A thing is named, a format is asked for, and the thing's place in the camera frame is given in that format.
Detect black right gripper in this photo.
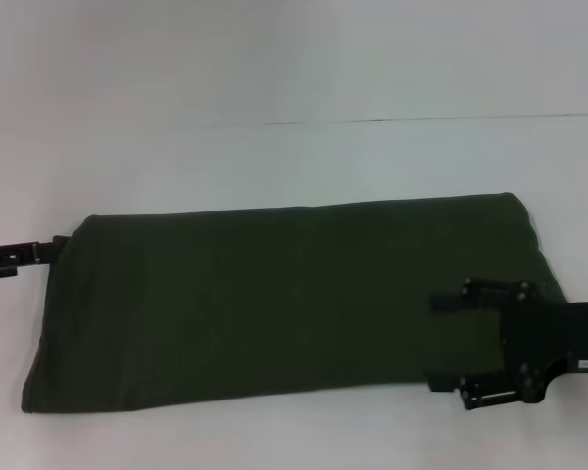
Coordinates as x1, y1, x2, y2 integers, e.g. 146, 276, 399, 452
426, 276, 588, 412

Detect dark green FREE t-shirt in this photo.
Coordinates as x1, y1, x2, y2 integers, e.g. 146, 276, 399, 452
20, 191, 569, 417

